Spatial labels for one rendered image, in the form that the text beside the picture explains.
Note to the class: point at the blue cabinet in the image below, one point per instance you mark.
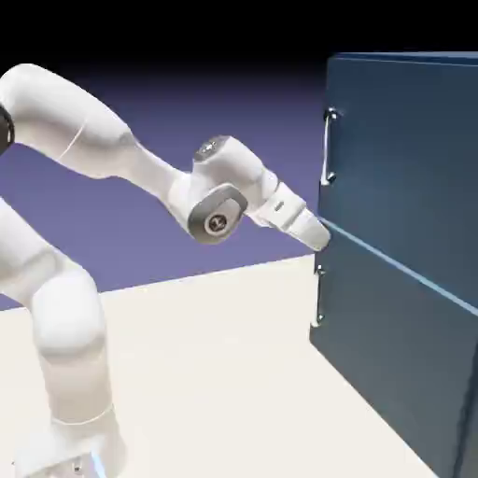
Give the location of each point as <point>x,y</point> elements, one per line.
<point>403,261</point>

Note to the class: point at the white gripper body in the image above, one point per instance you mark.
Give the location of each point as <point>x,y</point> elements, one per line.
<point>312,228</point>

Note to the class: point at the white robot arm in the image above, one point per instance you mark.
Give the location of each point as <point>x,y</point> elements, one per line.
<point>93,130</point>

